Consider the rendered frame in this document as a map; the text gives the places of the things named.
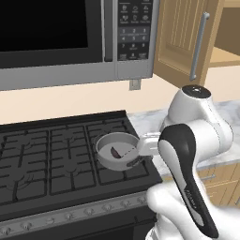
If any wooden drawer front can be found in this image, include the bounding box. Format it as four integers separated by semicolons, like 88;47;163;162
196;162;240;189
204;181;240;208

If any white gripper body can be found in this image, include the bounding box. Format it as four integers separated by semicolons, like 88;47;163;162
137;131;162;157

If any silver microwave door handle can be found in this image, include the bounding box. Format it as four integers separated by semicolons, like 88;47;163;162
103;0;114;63

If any wooden wall cabinet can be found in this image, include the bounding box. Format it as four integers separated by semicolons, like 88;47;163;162
207;0;240;68

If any silver drawer handle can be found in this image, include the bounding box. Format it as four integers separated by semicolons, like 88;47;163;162
200;173;217;183

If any wooden cabinet door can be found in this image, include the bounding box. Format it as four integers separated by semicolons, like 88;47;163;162
152;0;226;87

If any silver cabinet door handle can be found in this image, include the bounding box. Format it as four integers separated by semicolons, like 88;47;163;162
189;11;211;82

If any dark ladle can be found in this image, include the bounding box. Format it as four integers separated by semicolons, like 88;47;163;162
109;145;139;160

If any black microwave door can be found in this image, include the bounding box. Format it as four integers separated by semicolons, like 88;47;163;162
0;0;117;92

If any silver microwave oven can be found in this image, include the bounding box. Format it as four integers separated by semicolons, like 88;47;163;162
0;0;160;92

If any black gas hob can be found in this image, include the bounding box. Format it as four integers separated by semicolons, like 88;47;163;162
0;109;164;240

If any grey metal pot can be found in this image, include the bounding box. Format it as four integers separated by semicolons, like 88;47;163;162
95;131;155;173

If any grey wall socket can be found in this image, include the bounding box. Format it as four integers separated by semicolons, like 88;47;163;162
128;78;142;92

